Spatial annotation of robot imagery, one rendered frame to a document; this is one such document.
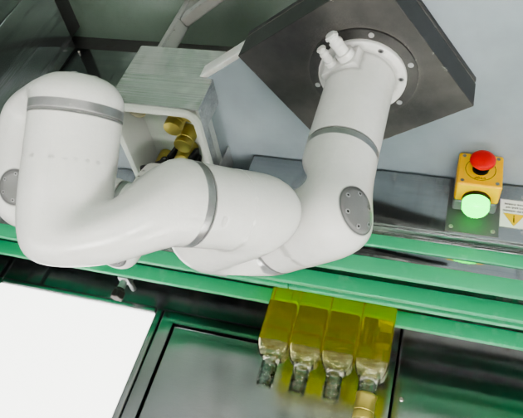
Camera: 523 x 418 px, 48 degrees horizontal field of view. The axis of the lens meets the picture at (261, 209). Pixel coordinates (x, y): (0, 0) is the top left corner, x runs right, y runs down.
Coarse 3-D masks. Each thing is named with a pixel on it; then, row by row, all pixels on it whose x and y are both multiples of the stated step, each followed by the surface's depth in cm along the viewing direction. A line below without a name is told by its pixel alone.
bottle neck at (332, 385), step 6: (330, 372) 100; (336, 372) 100; (330, 378) 100; (336, 378) 100; (342, 378) 101; (324, 384) 100; (330, 384) 99; (336, 384) 99; (324, 390) 99; (330, 390) 98; (336, 390) 99; (324, 396) 98; (330, 396) 98; (336, 396) 98; (330, 402) 100; (336, 402) 99
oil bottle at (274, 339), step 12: (276, 288) 110; (288, 288) 110; (276, 300) 109; (288, 300) 109; (300, 300) 109; (276, 312) 107; (288, 312) 107; (264, 324) 106; (276, 324) 106; (288, 324) 106; (264, 336) 105; (276, 336) 104; (288, 336) 104; (264, 348) 104; (276, 348) 103; (288, 348) 104
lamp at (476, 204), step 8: (472, 192) 95; (480, 192) 95; (464, 200) 96; (472, 200) 95; (480, 200) 94; (488, 200) 95; (464, 208) 96; (472, 208) 95; (480, 208) 94; (488, 208) 95; (472, 216) 96; (480, 216) 96
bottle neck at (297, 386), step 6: (294, 366) 103; (300, 366) 102; (306, 366) 102; (294, 372) 102; (300, 372) 101; (306, 372) 102; (294, 378) 101; (300, 378) 101; (306, 378) 101; (294, 384) 100; (300, 384) 100; (306, 384) 101; (288, 390) 100; (294, 390) 100; (300, 390) 100; (300, 396) 101
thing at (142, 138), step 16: (128, 112) 107; (144, 112) 100; (160, 112) 99; (176, 112) 98; (192, 112) 99; (128, 128) 108; (144, 128) 114; (160, 128) 113; (128, 144) 109; (144, 144) 115; (160, 144) 117; (128, 160) 112; (144, 160) 116; (208, 160) 106
